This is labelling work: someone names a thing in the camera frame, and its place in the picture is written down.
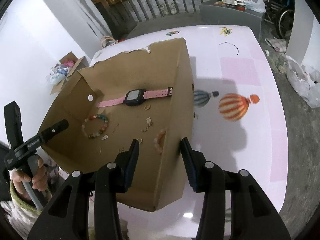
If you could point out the person's left hand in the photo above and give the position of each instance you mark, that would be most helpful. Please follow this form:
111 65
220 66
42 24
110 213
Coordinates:
39 181

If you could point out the small open cardboard box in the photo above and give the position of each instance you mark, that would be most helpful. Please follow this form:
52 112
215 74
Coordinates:
63 70

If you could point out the brown cardboard box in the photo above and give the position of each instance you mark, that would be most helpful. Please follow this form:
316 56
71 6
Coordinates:
95 136

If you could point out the wheelchair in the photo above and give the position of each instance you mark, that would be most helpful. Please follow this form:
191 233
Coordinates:
280 13

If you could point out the gold earring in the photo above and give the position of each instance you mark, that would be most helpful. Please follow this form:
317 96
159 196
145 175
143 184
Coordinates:
149 121

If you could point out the pink strap digital watch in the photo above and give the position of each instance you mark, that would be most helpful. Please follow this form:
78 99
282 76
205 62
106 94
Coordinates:
137 97

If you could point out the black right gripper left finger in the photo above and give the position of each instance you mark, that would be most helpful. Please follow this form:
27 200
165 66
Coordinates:
66 214

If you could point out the pink balloon pattern tablecloth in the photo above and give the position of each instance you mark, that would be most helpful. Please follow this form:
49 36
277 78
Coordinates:
238 122

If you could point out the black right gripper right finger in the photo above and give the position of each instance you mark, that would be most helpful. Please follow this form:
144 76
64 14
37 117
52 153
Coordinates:
253 216

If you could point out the grey low cabinet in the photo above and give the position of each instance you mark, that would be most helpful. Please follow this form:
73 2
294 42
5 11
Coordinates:
213 13

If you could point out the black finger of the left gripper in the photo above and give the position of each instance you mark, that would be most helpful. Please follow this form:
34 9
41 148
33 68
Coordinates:
54 130

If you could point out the white plastic bag on cabinet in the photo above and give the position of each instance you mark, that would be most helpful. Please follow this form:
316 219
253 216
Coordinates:
255 5

